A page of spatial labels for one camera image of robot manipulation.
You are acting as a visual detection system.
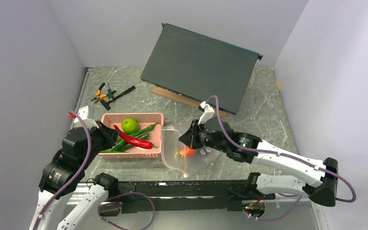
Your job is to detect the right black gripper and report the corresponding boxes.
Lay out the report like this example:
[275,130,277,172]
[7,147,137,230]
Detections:
[179,118,228,153]

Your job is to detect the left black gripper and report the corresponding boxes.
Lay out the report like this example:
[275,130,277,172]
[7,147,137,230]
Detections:
[80,119,120,168]

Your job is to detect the red chili pepper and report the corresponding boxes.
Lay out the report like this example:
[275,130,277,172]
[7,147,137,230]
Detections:
[114,125,156,149]

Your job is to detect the clear zip top bag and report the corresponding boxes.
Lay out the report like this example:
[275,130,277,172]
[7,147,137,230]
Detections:
[161,125,221,178]

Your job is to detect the pink plastic basket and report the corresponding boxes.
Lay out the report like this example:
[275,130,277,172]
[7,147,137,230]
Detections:
[99,113,164,159]

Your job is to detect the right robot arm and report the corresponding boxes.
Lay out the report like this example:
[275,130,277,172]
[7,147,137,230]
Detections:
[178,117,338,207]

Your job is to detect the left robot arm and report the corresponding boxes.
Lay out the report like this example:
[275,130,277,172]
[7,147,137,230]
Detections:
[29,121,120,230]

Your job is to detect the green cucumber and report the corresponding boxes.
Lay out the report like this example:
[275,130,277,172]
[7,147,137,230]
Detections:
[101,133,150,154]

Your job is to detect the green lime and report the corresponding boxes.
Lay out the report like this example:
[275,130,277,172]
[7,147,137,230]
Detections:
[121,118,140,134]

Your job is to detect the long green chili pepper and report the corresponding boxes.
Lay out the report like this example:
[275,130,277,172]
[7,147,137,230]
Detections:
[129,123,160,137]

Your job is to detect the wooden board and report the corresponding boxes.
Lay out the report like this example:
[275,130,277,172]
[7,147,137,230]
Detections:
[151,86,228,118]

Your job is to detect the dark grey rack box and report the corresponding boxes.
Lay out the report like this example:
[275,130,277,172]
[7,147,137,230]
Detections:
[140,23,263,115]

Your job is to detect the black T-handle tool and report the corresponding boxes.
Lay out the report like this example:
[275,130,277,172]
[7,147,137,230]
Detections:
[100,86,136,110]

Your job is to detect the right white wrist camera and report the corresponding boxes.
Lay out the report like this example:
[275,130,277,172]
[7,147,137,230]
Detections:
[198,101,215,126]

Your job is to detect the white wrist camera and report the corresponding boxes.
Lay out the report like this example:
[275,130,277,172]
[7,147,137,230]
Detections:
[198,101,215,126]
[68,106,99,129]

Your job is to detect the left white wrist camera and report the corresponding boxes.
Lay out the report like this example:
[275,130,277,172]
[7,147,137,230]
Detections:
[68,106,99,129]

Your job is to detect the green handled screwdriver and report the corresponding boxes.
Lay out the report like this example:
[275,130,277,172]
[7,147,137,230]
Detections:
[107,82,114,102]

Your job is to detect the orange handled pliers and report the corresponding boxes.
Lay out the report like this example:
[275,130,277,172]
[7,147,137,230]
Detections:
[91,82,107,103]

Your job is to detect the aluminium frame rail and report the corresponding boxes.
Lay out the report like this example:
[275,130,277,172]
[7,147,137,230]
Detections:
[31,67,95,230]

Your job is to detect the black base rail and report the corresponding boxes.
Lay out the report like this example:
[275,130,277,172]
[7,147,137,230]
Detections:
[107,180,273,214]

